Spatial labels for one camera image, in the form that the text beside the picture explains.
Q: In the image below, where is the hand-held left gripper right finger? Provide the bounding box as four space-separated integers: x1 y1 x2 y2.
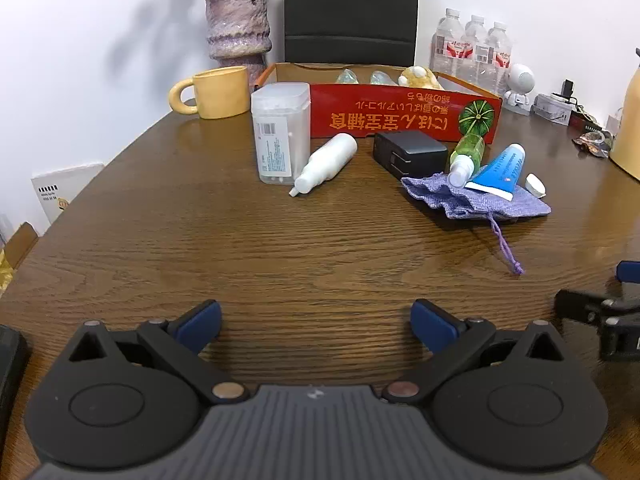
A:
382 299 568 406

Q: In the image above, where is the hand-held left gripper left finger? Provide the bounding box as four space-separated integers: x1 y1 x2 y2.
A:
67 300 251 403

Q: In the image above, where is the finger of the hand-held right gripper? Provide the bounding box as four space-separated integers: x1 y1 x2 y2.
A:
555 289 640 322
615 260 640 286

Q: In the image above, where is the purple drawstring pouch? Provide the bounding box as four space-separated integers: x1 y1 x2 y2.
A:
400 172 552 276

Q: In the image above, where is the blue tube with white cap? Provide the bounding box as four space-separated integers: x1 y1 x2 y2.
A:
465 143 526 202

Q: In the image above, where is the green spray bottle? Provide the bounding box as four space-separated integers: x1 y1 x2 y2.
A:
446 132 487 188

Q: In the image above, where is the black charger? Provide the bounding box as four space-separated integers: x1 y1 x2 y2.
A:
372 130 448 180

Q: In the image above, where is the white spray bottle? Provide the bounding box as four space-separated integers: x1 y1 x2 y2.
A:
288 132 358 197

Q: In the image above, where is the clear cotton swab box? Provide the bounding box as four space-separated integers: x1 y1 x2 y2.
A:
251 82 312 186

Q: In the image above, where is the red cardboard box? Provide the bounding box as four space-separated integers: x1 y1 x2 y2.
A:
252 62 503 143

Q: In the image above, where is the yellow and white plush toy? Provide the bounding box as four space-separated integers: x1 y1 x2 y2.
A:
397 65 445 90

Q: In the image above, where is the dark snack packet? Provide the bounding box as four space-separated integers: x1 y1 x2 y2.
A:
571 130 615 159

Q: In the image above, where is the cream kettle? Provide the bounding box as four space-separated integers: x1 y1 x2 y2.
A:
607 47 640 181

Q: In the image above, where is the dark red box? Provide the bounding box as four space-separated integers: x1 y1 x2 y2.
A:
570 110 608 133

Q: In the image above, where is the white tin box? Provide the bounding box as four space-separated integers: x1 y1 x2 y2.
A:
531 92 573 127

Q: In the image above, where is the black device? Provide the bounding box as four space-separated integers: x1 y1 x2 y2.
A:
0 324 29 441

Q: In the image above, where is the white printed carton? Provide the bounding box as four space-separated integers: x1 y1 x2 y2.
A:
31 162 106 226

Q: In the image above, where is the brown cardboard carton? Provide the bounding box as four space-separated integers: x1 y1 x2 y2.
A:
0 222 40 291

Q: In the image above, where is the white robot figurine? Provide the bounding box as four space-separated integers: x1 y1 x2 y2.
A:
501 63 537 116

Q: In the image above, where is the yellow mug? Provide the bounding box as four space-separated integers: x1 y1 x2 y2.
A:
168 66 251 120

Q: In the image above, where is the clear water bottle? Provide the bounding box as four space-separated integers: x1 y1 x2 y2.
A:
430 8 468 78
462 15 493 86
482 22 513 96

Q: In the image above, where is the purple ceramic vase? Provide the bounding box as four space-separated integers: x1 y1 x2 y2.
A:
205 0 273 81

